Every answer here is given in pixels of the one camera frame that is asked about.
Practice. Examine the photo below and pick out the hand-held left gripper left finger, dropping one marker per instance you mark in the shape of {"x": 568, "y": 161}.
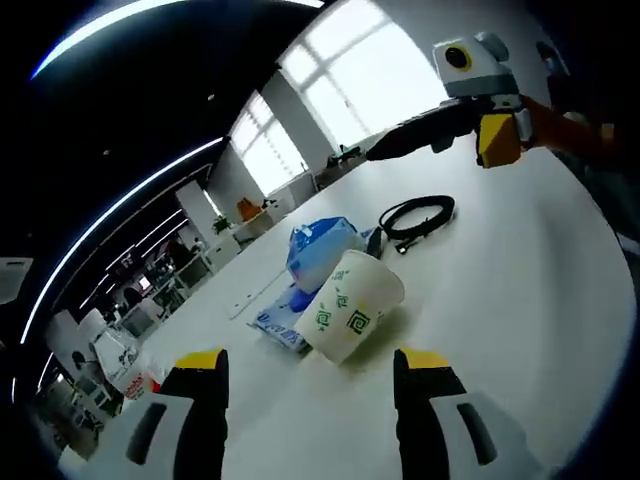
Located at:
{"x": 200, "y": 400}

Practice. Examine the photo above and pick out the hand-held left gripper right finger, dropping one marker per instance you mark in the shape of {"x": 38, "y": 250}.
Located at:
{"x": 425, "y": 400}

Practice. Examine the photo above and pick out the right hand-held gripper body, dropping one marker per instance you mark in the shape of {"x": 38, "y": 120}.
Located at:
{"x": 480, "y": 75}

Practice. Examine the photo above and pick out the clear plastic water bottle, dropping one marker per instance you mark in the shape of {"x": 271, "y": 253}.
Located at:
{"x": 137, "y": 387}

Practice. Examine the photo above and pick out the blue white packet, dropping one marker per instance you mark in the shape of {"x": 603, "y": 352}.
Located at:
{"x": 280, "y": 325}

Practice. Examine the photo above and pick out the white paper cup green print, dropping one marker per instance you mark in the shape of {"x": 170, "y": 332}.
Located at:
{"x": 350, "y": 300}

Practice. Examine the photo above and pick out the blue tissue pack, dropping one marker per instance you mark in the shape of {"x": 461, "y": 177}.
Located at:
{"x": 320, "y": 250}

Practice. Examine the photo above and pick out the teal desk object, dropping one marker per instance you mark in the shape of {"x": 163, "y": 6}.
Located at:
{"x": 345, "y": 154}

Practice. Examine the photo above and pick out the large bright window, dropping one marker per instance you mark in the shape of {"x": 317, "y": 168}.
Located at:
{"x": 270, "y": 150}
{"x": 360, "y": 75}

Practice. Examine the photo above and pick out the row of white office chairs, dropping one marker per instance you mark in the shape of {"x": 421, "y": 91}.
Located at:
{"x": 135, "y": 320}

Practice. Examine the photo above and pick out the person's torso black top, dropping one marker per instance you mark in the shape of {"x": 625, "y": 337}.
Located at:
{"x": 600, "y": 170}

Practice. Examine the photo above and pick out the white pillar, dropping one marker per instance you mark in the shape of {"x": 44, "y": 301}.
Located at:
{"x": 195, "y": 210}
{"x": 307, "y": 130}

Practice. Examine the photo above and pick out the white table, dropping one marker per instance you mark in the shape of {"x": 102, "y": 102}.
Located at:
{"x": 500, "y": 300}

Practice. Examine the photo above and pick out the green potted plant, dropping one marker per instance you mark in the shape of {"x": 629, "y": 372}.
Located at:
{"x": 222, "y": 225}

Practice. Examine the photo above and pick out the orange bag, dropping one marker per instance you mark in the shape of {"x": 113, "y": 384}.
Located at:
{"x": 247, "y": 210}

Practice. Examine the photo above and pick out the curved ceiling light strip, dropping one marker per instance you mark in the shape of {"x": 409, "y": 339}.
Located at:
{"x": 125, "y": 193}

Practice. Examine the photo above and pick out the white ceiling air conditioner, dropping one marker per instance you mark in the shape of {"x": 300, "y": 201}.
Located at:
{"x": 15, "y": 280}

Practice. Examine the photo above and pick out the long curved ceiling light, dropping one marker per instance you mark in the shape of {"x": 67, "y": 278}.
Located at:
{"x": 75, "y": 47}

